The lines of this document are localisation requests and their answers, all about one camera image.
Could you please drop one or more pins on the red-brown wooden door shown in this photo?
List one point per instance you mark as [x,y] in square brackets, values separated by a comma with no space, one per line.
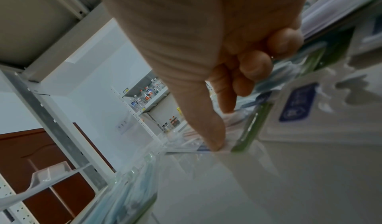
[29,152]

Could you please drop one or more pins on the white stationery rack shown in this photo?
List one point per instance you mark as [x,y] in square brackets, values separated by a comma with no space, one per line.
[21,213]

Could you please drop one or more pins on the row of colourful bottles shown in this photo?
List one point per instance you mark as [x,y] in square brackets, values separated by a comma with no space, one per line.
[173,121]

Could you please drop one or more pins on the white drinks shelving unit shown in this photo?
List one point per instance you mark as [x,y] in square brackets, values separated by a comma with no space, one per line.
[143,111]

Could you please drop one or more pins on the person's right hand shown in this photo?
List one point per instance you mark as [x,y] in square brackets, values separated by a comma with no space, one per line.
[179,29]

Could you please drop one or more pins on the cluster of water and soda bottles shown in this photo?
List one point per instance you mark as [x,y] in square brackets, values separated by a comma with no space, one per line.
[146,95]

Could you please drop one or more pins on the white metal shelf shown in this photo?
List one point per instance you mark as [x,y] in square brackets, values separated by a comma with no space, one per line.
[268,183]

